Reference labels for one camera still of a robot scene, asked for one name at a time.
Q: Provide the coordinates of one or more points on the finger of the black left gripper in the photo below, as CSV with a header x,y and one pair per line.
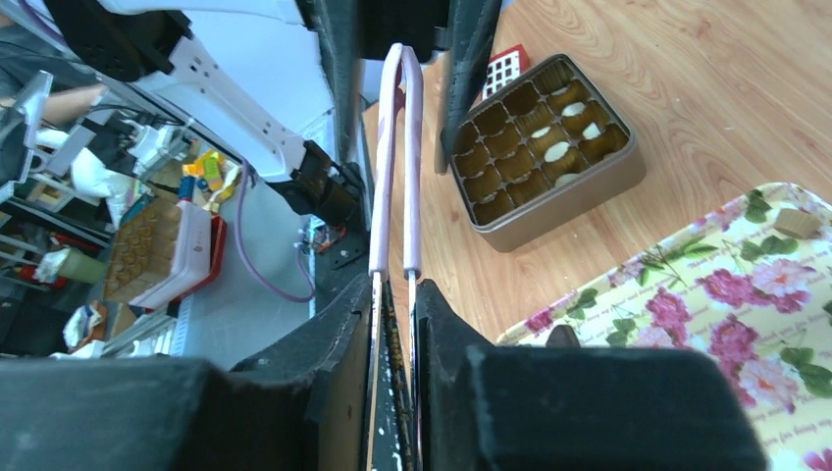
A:
x,y
337,25
469,39

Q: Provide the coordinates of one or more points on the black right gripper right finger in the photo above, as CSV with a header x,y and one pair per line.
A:
x,y
572,407

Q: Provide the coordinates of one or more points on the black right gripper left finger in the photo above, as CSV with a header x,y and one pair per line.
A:
x,y
298,404

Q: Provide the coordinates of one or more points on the white cube chocolate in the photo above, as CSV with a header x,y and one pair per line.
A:
x,y
591,131

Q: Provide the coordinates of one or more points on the floral patterned tray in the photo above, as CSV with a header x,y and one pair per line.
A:
x,y
757,302

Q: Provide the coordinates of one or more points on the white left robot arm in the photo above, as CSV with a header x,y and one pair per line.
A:
x,y
151,44

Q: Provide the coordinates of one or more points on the white heart chocolate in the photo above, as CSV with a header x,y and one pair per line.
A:
x,y
540,133

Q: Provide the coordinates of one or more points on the gold chocolate tin box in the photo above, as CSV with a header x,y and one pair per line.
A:
x,y
511,194

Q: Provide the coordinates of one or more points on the white oval smooth chocolate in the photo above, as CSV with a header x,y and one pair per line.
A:
x,y
557,151

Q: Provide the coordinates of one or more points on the red white grid object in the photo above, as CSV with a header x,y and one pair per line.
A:
x,y
504,68

